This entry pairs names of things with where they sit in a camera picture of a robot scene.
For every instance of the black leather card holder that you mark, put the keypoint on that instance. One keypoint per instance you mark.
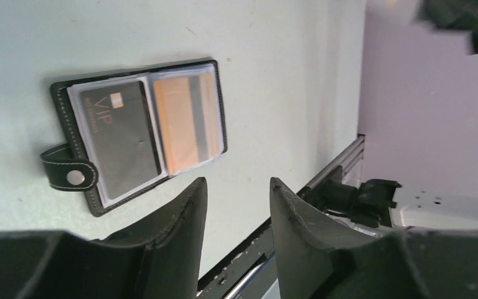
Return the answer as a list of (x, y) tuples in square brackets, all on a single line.
[(70, 167)]

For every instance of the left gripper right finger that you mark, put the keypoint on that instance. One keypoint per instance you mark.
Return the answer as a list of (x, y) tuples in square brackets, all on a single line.
[(318, 257)]

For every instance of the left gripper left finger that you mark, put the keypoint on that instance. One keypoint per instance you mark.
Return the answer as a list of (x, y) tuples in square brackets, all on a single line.
[(156, 257)]

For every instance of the black VIP card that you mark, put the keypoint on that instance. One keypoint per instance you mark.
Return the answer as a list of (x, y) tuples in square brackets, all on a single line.
[(121, 137)]

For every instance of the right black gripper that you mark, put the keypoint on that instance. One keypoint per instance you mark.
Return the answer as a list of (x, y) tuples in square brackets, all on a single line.
[(452, 15)]

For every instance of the aluminium frame rail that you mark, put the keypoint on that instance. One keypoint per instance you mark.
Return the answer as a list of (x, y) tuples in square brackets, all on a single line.
[(338, 161)]

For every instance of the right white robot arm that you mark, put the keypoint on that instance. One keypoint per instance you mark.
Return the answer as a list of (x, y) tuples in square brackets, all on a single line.
[(419, 116)]

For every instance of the orange card in holder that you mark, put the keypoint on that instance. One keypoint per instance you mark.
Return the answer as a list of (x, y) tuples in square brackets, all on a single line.
[(190, 120)]

